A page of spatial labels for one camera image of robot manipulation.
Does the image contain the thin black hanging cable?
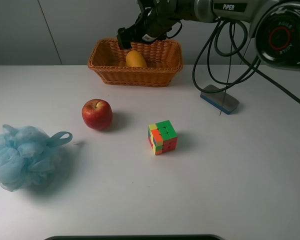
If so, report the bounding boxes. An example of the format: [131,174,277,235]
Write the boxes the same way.
[218,21,234,117]

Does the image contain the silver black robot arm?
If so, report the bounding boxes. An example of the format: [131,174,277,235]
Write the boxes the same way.
[117,0,300,71]

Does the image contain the red apple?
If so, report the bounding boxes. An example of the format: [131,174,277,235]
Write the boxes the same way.
[81,99,113,131]

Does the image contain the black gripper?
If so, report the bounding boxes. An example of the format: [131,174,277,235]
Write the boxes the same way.
[116,0,180,50]

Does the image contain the yellow orange mango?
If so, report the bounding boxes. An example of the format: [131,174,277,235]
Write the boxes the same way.
[126,50,147,68]

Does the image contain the light blue bath loofah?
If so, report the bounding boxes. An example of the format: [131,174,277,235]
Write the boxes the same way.
[0,124,73,192]

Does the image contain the grey blue board eraser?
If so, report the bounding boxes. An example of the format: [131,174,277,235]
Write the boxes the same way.
[200,91,240,115]

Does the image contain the black curved bar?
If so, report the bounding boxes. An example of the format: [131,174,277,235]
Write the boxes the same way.
[46,234,223,240]

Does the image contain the black cable loop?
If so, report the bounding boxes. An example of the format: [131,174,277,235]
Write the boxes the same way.
[192,17,300,111]

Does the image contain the multicoloured puzzle cube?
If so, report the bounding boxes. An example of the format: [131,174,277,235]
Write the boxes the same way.
[148,120,178,156]

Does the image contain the brown wicker basket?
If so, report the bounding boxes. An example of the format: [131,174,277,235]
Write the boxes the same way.
[87,38,183,87]

